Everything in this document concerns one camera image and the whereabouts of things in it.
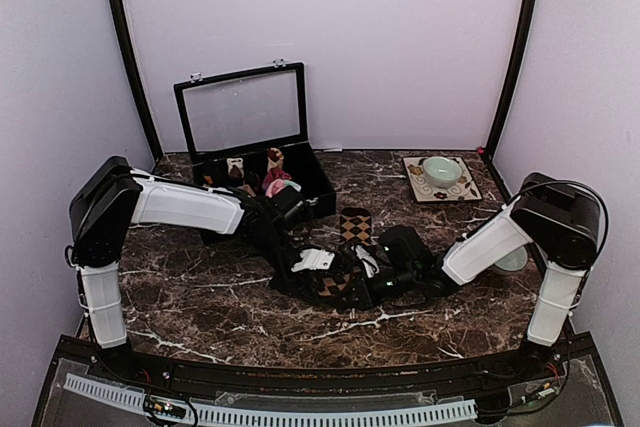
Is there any square floral ceramic plate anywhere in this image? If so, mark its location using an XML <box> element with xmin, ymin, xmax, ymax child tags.
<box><xmin>403</xmin><ymin>156</ymin><xmax>482</xmax><ymax>203</ymax></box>

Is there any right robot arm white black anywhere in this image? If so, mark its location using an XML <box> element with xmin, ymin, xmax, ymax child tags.
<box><xmin>365</xmin><ymin>173</ymin><xmax>609</xmax><ymax>381</ymax></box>

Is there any right black frame post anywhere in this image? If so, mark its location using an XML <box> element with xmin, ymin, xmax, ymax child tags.
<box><xmin>484</xmin><ymin>0</ymin><xmax>536</xmax><ymax>159</ymax></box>

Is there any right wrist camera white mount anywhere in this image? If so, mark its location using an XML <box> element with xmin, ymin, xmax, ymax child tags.
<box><xmin>352</xmin><ymin>244</ymin><xmax>380</xmax><ymax>279</ymax></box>

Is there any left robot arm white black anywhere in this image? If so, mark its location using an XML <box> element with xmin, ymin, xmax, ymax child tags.
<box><xmin>65</xmin><ymin>156</ymin><xmax>316</xmax><ymax>383</ymax></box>

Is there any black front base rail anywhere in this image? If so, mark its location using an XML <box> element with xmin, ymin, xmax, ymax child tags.
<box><xmin>46</xmin><ymin>332</ymin><xmax>606</xmax><ymax>397</ymax></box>

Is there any black frame post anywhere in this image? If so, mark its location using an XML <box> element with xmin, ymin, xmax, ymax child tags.
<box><xmin>108</xmin><ymin>0</ymin><xmax>164</xmax><ymax>161</ymax></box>
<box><xmin>484</xmin><ymin>0</ymin><xmax>536</xmax><ymax>159</ymax></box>

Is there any black glass-lid storage box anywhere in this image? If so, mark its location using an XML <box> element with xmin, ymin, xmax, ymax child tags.
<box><xmin>173</xmin><ymin>62</ymin><xmax>336</xmax><ymax>220</ymax></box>

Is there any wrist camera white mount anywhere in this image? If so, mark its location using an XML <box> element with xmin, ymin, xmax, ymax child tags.
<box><xmin>291</xmin><ymin>248</ymin><xmax>335</xmax><ymax>273</ymax></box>
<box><xmin>352</xmin><ymin>244</ymin><xmax>380</xmax><ymax>279</ymax></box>

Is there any left black frame post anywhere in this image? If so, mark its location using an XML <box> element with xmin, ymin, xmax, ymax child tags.
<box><xmin>108</xmin><ymin>0</ymin><xmax>164</xmax><ymax>161</ymax></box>

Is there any brown argyle sock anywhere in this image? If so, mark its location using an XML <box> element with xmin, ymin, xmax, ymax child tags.
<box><xmin>312</xmin><ymin>207</ymin><xmax>373</xmax><ymax>309</ymax></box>

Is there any celadon bowl on table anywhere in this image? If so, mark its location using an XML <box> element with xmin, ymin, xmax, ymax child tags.
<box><xmin>492</xmin><ymin>246</ymin><xmax>529</xmax><ymax>275</ymax></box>

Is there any rolled white brown sock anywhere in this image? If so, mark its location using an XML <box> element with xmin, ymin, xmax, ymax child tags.
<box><xmin>226</xmin><ymin>157</ymin><xmax>245</xmax><ymax>180</ymax></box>

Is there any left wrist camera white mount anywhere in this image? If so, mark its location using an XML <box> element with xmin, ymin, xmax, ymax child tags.
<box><xmin>291</xmin><ymin>248</ymin><xmax>335</xmax><ymax>273</ymax></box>

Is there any celadon bowl on plate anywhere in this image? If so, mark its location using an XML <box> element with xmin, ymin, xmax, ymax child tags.
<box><xmin>420</xmin><ymin>156</ymin><xmax>462</xmax><ymax>189</ymax></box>

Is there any pink mint patterned sock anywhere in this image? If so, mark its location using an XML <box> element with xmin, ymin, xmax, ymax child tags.
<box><xmin>265</xmin><ymin>179</ymin><xmax>302</xmax><ymax>198</ymax></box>

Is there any rolled purple orange sock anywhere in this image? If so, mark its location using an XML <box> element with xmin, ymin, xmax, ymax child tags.
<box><xmin>262</xmin><ymin>167</ymin><xmax>291</xmax><ymax>191</ymax></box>

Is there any rolled cream brown sock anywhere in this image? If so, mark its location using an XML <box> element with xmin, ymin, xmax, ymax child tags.
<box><xmin>267</xmin><ymin>148</ymin><xmax>284</xmax><ymax>172</ymax></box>

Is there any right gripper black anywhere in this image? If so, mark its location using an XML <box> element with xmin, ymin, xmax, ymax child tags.
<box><xmin>335</xmin><ymin>265</ymin><xmax>418</xmax><ymax>311</ymax></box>

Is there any white slotted cable duct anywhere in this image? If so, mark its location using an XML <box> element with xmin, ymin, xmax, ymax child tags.
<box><xmin>63</xmin><ymin>373</ymin><xmax>477</xmax><ymax>427</ymax></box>

